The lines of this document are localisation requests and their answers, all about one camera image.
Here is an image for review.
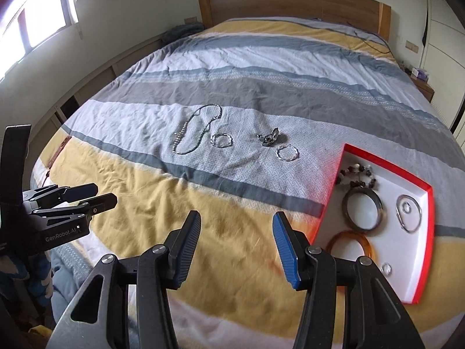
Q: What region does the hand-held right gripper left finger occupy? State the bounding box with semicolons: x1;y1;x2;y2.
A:
45;210;202;349

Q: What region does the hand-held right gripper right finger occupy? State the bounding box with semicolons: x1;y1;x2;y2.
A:
272;211;425;349

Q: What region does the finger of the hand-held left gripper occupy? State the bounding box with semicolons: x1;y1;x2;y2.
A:
24;184;99;204
34;193;117;222

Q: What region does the dark brown bangle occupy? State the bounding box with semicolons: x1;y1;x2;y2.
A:
344;186;383;230

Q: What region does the amber translucent bangle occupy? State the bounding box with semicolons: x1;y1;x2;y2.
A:
326;230;374;262

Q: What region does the beaded bracelet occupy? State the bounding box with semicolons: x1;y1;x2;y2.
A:
336;163;380;190

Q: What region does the red shallow box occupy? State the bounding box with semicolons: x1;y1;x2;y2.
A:
309;143;435;304

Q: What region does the thin metal bangle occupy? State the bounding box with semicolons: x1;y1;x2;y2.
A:
396;194;423;232

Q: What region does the blue white patterned cloth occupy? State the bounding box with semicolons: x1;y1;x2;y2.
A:
0;251;51;299

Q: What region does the twisted silver hoop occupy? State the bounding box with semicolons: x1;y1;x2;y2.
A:
211;133;233;148
275;145;301;161

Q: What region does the low white shelf unit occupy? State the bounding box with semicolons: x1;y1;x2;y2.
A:
0;31;164;142

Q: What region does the silver brooch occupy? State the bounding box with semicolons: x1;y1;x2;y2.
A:
256;127;286;147

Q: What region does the window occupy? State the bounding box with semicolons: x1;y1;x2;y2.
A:
0;0;78;77

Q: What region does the grey knitted cloth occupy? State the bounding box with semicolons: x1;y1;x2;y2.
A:
162;22;204;42

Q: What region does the wooden nightstand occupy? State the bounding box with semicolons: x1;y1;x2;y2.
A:
412;76;435;103

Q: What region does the wooden headboard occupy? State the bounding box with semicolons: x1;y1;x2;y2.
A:
197;0;392;42

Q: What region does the white wardrobe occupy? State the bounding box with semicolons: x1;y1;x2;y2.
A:
423;0;465;135

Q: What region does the brown strap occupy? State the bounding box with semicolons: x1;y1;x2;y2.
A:
47;136;71;170

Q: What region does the silver chain necklace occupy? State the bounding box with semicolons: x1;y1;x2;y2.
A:
173;105;222;154

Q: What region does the thin black cable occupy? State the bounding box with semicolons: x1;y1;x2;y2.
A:
316;18;395;57

